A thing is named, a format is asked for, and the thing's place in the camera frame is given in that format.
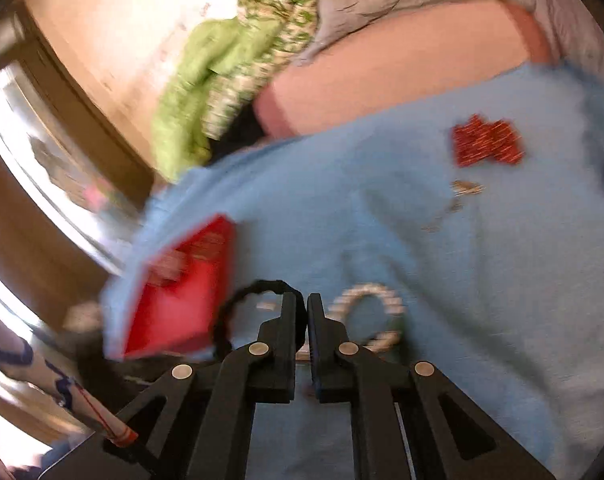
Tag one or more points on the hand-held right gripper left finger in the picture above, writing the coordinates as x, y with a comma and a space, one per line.
288, 320

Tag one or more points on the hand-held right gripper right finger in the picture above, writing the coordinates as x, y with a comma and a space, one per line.
316, 320

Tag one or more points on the black scrunchie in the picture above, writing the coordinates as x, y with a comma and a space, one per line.
231, 310

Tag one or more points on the red tray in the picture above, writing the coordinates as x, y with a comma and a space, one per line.
181, 295

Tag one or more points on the blue blanket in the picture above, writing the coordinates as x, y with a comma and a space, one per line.
432, 270

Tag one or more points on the black cloth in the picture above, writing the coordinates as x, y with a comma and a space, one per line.
239, 132

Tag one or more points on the silver earrings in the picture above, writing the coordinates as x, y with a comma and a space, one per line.
466, 187

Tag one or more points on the red bow hair clip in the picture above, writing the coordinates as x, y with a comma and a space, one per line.
487, 141

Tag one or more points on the green quilt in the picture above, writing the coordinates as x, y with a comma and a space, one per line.
191, 80

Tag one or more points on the pink bed sheet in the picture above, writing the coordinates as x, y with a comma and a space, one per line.
382, 70

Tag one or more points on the wooden stained glass door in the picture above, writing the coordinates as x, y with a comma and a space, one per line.
56, 160

